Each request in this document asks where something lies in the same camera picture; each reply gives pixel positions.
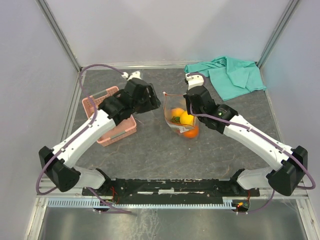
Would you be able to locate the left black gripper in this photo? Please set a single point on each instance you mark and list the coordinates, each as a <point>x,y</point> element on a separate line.
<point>152,102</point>

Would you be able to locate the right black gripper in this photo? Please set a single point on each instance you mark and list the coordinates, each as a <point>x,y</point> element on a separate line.
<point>187,101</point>

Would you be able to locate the yellow toy fruit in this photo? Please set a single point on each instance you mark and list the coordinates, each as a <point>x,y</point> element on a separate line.
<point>187,119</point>

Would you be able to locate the clear zip top bag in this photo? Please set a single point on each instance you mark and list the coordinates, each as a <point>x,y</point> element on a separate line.
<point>174,101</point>

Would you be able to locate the small orange toy fruit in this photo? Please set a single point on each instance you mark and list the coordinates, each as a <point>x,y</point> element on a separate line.
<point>177,112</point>

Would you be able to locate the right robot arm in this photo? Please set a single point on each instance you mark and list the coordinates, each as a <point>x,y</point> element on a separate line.
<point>286,165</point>

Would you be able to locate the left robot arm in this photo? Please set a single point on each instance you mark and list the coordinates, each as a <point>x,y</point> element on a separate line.
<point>59,162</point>

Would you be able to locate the red and green toy vegetables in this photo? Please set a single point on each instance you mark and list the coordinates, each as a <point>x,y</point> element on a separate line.
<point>175,120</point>

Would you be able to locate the teal cloth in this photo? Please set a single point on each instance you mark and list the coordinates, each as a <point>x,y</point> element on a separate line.
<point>229,76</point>

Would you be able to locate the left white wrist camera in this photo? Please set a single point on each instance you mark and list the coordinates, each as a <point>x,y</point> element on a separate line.
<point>133,75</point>

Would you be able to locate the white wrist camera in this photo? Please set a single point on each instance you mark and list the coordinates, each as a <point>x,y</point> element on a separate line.
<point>133,75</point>
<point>194,79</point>

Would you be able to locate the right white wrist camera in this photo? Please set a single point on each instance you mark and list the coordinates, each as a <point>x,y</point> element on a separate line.
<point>194,79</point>

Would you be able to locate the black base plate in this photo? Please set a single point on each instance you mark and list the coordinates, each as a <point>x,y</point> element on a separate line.
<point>168,199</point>

